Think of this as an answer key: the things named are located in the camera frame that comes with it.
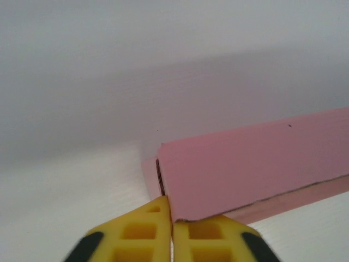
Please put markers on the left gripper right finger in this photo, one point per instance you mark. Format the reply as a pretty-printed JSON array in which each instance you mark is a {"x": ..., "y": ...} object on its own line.
[{"x": 218, "y": 243}]

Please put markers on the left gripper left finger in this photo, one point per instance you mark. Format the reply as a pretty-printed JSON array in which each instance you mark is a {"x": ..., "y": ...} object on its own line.
[{"x": 152, "y": 240}]

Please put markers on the pink paper box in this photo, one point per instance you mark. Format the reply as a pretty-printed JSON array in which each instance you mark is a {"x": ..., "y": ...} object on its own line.
[{"x": 245, "y": 163}]

